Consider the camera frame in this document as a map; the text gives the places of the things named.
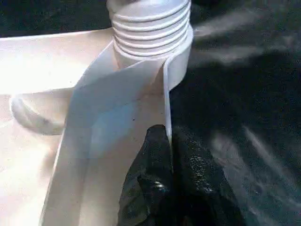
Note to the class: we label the white plastic table top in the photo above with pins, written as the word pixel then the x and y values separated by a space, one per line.
pixel 47 70

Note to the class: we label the white plastic table leg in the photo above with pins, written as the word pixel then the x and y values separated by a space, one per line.
pixel 150 35

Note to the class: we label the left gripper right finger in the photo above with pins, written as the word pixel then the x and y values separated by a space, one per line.
pixel 200 188

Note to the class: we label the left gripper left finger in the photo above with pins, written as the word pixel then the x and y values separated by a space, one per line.
pixel 150 188

